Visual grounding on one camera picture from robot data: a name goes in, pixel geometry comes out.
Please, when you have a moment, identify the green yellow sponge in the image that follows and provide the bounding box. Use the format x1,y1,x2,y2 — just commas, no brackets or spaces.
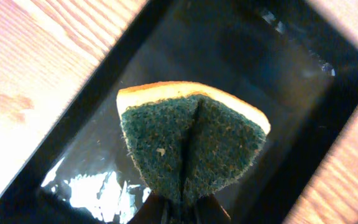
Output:
116,82,270,206

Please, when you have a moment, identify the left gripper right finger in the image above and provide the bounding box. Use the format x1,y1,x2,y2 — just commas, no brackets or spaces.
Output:
194,195,231,224

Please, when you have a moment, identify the black rectangular bin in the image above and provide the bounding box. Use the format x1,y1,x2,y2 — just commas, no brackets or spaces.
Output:
0,1,358,223

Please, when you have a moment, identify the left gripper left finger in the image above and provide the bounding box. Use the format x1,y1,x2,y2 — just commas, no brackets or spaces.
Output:
127,193,170,224

